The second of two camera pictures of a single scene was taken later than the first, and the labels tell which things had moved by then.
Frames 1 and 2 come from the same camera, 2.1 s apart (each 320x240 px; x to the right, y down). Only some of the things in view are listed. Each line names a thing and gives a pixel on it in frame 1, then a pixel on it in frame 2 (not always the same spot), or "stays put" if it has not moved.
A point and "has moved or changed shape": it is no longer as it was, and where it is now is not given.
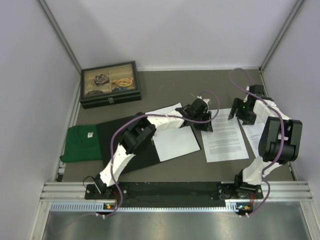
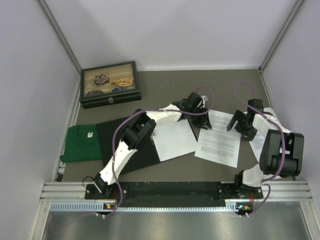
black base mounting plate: x=203 y=195 stays put
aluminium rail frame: x=293 y=192 stays put
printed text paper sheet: x=226 y=142 has moved or changed shape
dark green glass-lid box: x=109 y=85 stays put
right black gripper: x=238 y=103 -> x=246 y=134
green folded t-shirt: x=83 y=143 stays put
